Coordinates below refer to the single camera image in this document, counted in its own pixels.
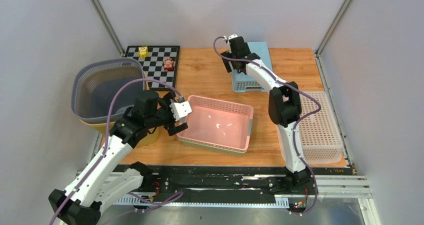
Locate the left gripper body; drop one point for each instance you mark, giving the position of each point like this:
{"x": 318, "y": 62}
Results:
{"x": 164, "y": 115}

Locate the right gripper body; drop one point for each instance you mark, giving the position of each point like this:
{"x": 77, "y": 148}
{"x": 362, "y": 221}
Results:
{"x": 247, "y": 47}

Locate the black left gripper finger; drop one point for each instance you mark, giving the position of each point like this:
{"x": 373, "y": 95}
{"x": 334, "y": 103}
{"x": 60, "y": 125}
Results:
{"x": 175, "y": 129}
{"x": 171, "y": 97}

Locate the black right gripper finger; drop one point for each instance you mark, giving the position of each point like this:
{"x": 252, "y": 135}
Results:
{"x": 241, "y": 70}
{"x": 227, "y": 63}

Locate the blue perforated tray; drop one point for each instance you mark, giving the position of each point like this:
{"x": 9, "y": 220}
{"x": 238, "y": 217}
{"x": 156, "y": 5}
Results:
{"x": 251, "y": 82}

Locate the green perforated tray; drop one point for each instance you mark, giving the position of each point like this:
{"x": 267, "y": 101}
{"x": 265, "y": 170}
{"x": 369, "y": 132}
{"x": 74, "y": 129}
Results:
{"x": 218, "y": 149}

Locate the pink perforated tray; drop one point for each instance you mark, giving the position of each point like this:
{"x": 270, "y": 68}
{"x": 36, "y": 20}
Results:
{"x": 218, "y": 123}

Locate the large white perforated basket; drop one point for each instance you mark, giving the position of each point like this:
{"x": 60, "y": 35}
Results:
{"x": 320, "y": 137}

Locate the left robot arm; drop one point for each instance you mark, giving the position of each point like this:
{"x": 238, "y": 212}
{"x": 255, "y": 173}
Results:
{"x": 84, "y": 200}

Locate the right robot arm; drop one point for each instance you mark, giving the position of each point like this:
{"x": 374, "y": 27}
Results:
{"x": 284, "y": 109}

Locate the red owl toy block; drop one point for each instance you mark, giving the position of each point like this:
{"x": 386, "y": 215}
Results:
{"x": 169, "y": 64}

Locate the black white checkerboard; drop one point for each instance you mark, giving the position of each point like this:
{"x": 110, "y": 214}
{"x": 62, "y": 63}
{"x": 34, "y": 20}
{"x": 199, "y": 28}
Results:
{"x": 153, "y": 63}

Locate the yellow owl toy block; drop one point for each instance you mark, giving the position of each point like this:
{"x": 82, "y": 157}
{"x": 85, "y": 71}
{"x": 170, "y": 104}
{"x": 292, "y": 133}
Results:
{"x": 143, "y": 51}

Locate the grey mesh basket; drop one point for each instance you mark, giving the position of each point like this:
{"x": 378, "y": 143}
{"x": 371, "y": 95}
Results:
{"x": 96, "y": 85}

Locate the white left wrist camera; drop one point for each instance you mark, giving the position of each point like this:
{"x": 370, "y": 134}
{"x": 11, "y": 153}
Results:
{"x": 180, "y": 110}

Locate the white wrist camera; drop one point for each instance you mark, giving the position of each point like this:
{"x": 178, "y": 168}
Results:
{"x": 227, "y": 38}
{"x": 180, "y": 110}

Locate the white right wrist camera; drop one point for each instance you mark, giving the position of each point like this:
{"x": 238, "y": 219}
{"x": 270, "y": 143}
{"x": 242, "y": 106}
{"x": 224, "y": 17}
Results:
{"x": 227, "y": 38}

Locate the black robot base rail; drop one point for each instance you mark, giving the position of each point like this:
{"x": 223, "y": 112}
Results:
{"x": 246, "y": 187}

